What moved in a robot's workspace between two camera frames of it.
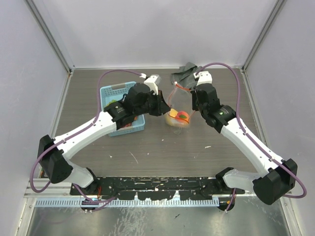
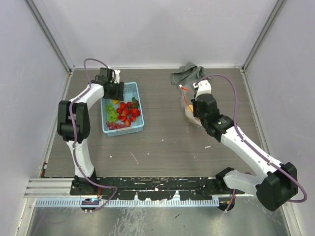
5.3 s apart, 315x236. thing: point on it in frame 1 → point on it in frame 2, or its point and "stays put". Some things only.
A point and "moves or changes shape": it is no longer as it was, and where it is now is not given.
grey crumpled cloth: x=185 y=78 stays put
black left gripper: x=161 y=106 → x=118 y=95
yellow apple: x=173 y=112 → x=190 y=108
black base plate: x=156 y=188 stays put
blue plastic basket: x=115 y=91 stays put
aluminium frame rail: x=62 y=190 stays put
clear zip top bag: x=180 y=102 moves or changes shape
